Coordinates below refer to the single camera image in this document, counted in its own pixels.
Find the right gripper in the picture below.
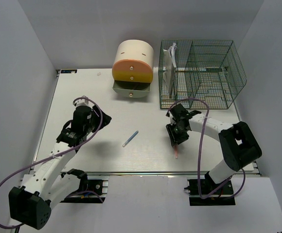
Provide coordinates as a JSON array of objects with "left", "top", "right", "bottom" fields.
[{"left": 166, "top": 121, "right": 190, "bottom": 146}]

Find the orange pen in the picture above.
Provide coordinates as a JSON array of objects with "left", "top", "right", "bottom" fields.
[{"left": 174, "top": 145, "right": 178, "bottom": 159}]

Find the blue pen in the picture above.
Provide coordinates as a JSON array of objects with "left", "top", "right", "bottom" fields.
[{"left": 122, "top": 131, "right": 139, "bottom": 148}]

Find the round drawer storage box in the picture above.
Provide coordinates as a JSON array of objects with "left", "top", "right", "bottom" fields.
[{"left": 112, "top": 39, "right": 154, "bottom": 99}]

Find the white paper booklet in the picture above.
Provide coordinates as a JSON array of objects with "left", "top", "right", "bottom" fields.
[{"left": 158, "top": 42, "right": 178, "bottom": 98}]

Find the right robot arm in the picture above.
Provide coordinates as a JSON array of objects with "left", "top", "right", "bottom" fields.
[{"left": 166, "top": 104, "right": 262, "bottom": 194}]

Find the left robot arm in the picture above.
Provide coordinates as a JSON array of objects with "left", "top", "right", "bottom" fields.
[{"left": 8, "top": 104, "right": 112, "bottom": 230}]

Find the black label sticker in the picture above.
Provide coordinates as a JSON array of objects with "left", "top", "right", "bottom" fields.
[{"left": 60, "top": 69, "right": 77, "bottom": 74}]

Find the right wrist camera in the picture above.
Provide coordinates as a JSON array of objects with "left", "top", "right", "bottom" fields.
[{"left": 166, "top": 110, "right": 178, "bottom": 125}]

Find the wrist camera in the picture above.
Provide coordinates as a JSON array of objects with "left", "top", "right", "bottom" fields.
[
  {"left": 72, "top": 96, "right": 89, "bottom": 107},
  {"left": 166, "top": 110, "right": 178, "bottom": 125}
]

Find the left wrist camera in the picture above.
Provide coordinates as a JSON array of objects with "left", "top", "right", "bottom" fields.
[{"left": 72, "top": 96, "right": 89, "bottom": 107}]

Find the green wire mesh organizer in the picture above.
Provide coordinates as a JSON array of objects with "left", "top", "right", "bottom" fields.
[{"left": 158, "top": 39, "right": 247, "bottom": 110}]

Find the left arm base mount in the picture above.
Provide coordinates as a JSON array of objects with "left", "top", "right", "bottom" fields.
[{"left": 61, "top": 178, "right": 108, "bottom": 204}]

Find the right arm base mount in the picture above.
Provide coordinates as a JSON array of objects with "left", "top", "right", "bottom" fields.
[{"left": 184, "top": 178, "right": 236, "bottom": 207}]

